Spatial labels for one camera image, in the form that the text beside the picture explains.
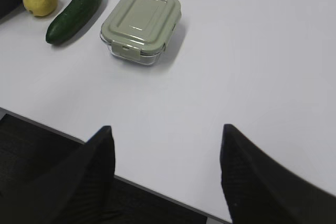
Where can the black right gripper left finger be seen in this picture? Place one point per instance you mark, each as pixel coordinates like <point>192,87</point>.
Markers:
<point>74,191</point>

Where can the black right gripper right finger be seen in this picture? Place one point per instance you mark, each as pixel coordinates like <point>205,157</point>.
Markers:
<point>257,189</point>

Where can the green lidded glass container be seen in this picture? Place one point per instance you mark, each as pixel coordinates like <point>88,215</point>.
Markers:
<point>140,30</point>

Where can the green cucumber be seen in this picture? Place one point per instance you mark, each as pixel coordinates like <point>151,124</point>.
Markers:
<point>71,20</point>

